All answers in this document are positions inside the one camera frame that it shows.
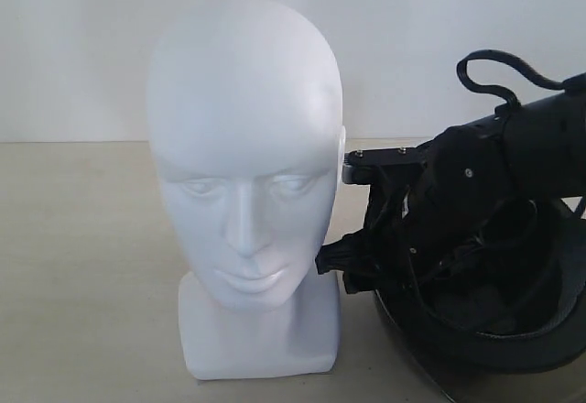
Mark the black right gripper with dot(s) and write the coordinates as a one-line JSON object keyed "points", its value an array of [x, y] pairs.
{"points": [[424, 203]]}

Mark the black helmet with tinted visor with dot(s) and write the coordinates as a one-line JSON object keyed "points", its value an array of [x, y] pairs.
{"points": [[546, 365]]}

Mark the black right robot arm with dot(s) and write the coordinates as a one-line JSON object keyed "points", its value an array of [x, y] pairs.
{"points": [[545, 142]]}

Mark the white mannequin head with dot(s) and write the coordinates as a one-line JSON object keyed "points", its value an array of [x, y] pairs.
{"points": [[244, 114]]}

